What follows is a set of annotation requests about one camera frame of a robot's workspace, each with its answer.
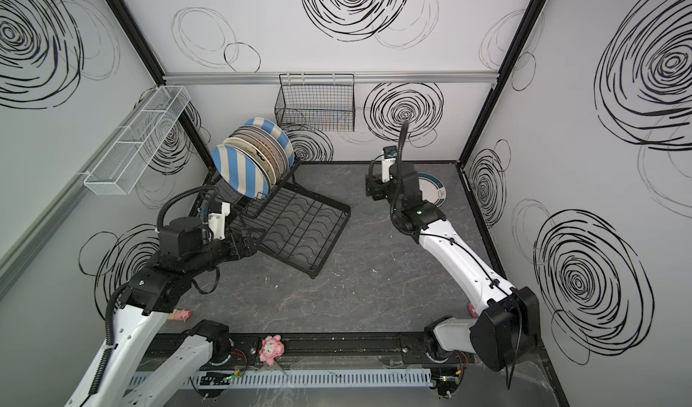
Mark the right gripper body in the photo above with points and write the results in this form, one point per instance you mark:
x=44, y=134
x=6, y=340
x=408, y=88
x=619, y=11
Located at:
x=376, y=185

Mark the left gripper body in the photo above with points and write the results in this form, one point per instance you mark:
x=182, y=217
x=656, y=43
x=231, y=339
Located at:
x=241, y=244

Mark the white plate green rim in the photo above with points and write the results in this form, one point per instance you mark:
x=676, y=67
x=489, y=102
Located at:
x=432, y=189

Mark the black wire dish rack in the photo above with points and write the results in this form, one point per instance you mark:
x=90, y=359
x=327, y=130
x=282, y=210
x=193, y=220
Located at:
x=294, y=225

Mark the blue striped plate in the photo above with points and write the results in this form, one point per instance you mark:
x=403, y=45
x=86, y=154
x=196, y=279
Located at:
x=240, y=172
x=276, y=132

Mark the white plate black rim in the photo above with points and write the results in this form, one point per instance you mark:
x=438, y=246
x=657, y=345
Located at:
x=253, y=150

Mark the blue striped plate front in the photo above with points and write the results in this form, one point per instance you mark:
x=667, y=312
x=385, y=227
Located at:
x=276, y=132

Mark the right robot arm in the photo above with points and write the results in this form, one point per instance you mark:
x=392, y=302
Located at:
x=505, y=321

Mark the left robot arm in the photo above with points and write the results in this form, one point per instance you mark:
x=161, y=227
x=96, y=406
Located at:
x=137, y=310

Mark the small pink toy left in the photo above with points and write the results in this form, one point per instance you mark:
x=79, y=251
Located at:
x=180, y=315

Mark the pink plush toy left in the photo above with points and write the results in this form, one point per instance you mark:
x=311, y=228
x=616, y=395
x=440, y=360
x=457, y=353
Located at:
x=272, y=348

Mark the white bunny pink toy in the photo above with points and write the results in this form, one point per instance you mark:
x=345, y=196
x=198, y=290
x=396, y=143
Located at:
x=472, y=311

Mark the white mesh wall shelf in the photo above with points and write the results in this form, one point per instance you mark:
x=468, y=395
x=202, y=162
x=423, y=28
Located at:
x=138, y=141

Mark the black wire wall basket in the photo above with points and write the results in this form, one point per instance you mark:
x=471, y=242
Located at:
x=326, y=107

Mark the aluminium wall rail back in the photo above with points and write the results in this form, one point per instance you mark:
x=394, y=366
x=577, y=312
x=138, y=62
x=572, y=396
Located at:
x=360, y=77

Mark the aluminium wall rail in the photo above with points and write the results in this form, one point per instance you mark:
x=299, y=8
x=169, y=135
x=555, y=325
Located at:
x=360, y=77
x=30, y=244

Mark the white slotted cable duct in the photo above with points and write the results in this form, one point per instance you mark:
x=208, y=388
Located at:
x=309, y=379

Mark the aluminium wall rail left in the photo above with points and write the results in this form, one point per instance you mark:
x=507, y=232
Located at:
x=30, y=244

